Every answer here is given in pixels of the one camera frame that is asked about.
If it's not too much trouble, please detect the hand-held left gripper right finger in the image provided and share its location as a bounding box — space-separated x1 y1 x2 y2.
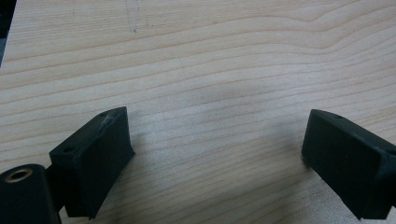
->
301 108 396 220

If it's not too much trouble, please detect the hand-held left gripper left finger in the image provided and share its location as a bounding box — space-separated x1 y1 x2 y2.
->
46 105 136 220

